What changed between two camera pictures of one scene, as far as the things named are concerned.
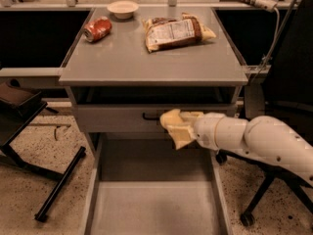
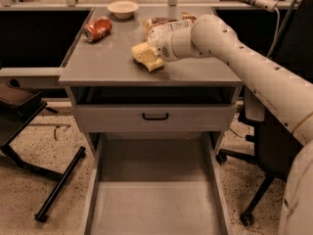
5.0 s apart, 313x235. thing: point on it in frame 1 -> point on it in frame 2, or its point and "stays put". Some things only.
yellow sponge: [172, 117] -> [136, 52]
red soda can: [97, 29] stays put
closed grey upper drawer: [136, 117] stays put
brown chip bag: [162, 32] stays put
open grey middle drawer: [143, 184] stays put
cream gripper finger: [181, 135] -> [151, 61]
